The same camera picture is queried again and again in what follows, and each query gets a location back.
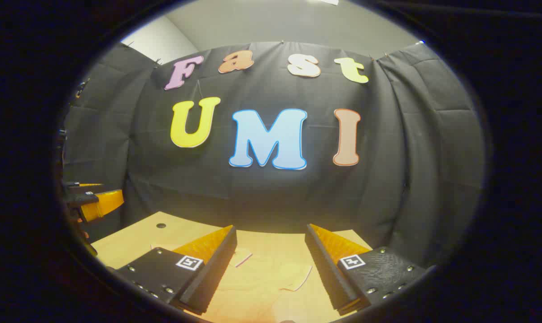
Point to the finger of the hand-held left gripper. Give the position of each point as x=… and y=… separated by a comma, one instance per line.
x=85, y=187
x=102, y=204

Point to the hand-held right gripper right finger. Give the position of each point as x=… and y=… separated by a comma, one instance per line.
x=327, y=264

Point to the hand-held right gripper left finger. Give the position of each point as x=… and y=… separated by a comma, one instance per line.
x=217, y=264

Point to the orange T-shirt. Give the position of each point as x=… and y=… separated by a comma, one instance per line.
x=262, y=278

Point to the black backdrop cloth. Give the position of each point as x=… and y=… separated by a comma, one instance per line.
x=271, y=193

